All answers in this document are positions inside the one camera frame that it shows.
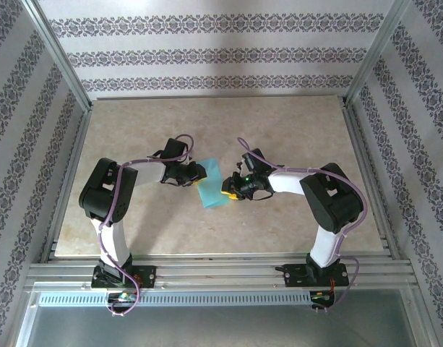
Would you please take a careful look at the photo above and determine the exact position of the light blue cloth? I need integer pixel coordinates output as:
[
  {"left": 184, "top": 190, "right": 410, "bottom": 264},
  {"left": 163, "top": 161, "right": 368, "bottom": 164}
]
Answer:
[{"left": 196, "top": 157, "right": 230, "bottom": 210}]

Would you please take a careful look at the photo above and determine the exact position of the grey metal tray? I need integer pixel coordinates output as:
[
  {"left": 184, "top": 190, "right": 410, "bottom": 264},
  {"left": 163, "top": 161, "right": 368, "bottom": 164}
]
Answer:
[{"left": 13, "top": 288, "right": 434, "bottom": 347}]

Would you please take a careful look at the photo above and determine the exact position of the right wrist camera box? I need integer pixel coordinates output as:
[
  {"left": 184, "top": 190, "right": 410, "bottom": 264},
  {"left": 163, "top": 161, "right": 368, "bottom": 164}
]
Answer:
[{"left": 241, "top": 147, "right": 271, "bottom": 174}]

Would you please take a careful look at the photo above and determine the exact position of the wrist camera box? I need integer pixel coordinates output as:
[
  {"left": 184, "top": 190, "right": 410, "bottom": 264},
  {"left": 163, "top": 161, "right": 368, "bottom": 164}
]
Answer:
[
  {"left": 241, "top": 147, "right": 271, "bottom": 174},
  {"left": 158, "top": 138, "right": 190, "bottom": 163}
]

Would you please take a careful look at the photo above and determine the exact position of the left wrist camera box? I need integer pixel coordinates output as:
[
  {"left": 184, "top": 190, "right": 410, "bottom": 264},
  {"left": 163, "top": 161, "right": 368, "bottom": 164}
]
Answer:
[{"left": 158, "top": 138, "right": 190, "bottom": 163}]

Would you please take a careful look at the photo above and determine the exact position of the aluminium front rail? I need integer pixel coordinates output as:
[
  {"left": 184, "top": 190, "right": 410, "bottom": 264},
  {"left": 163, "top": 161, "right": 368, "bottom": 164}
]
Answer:
[{"left": 25, "top": 254, "right": 416, "bottom": 290}]

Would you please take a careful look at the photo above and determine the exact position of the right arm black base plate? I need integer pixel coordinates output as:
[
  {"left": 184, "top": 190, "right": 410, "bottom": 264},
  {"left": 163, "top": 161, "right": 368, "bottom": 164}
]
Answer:
[{"left": 283, "top": 263, "right": 349, "bottom": 289}]

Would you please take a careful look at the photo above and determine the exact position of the slotted grey cable duct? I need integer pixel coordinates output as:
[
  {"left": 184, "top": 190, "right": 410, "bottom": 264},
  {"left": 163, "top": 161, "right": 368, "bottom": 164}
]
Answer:
[{"left": 36, "top": 291, "right": 337, "bottom": 308}]

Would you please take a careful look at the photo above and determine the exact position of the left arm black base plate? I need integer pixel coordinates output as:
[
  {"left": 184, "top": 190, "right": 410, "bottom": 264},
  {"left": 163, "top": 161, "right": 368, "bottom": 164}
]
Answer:
[{"left": 90, "top": 265, "right": 158, "bottom": 290}]

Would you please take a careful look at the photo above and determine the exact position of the aluminium side rail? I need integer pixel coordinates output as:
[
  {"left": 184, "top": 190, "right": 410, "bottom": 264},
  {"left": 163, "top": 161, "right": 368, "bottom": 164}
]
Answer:
[
  {"left": 40, "top": 104, "right": 94, "bottom": 263},
  {"left": 342, "top": 97, "right": 401, "bottom": 260}
]

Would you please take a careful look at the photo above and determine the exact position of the aluminium frame post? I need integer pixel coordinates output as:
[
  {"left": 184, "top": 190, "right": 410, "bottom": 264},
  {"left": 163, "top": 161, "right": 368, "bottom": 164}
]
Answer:
[
  {"left": 345, "top": 0, "right": 413, "bottom": 106},
  {"left": 20, "top": 0, "right": 94, "bottom": 111}
]

